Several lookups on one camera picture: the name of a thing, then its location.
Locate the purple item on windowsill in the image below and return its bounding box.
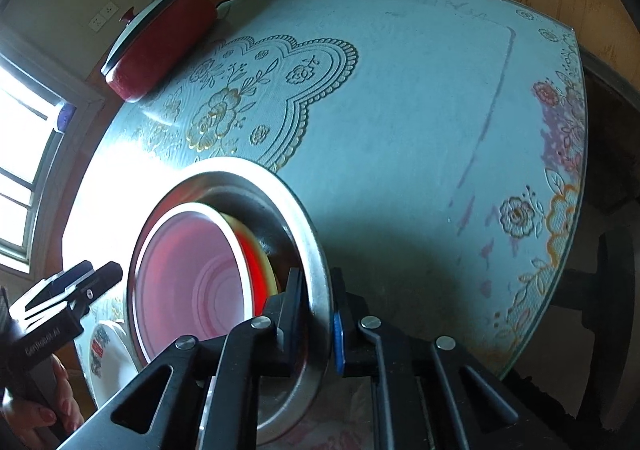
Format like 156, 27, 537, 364
57, 104, 79, 131

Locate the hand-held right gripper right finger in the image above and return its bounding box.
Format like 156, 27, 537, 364
330, 267, 571, 450

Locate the person's left hand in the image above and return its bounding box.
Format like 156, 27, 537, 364
0, 355, 85, 438

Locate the red plastic bowl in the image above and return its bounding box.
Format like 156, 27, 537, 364
131, 202, 261, 371

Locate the stainless steel bowl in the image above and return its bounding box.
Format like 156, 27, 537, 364
127, 157, 333, 446

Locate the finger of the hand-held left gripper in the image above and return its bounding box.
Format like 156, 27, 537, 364
10, 260, 96, 325
69, 264, 124, 317

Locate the yellow bowl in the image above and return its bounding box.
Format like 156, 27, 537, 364
220, 212, 282, 298

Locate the window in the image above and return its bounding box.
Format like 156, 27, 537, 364
0, 24, 103, 275

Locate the white wall outlet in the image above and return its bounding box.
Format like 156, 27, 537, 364
90, 2, 121, 30

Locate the dark pot lid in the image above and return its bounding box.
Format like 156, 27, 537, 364
100, 0, 188, 78

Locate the red cooking pot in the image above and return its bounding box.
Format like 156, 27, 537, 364
102, 0, 221, 103

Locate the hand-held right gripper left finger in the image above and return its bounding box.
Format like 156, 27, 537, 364
55, 267, 306, 450

